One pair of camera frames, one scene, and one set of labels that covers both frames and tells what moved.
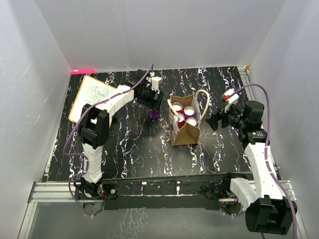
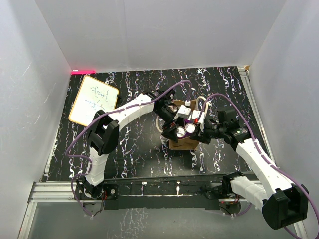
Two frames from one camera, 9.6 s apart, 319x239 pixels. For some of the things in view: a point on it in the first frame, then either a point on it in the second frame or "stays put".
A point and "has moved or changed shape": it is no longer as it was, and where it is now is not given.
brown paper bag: [185, 112] has moved or changed shape
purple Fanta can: [192, 121] -> [189, 129]
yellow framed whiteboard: [91, 91] stays put
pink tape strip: [83, 71] stays put
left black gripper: [157, 102] -> [171, 133]
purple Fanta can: [154, 114] -> [181, 132]
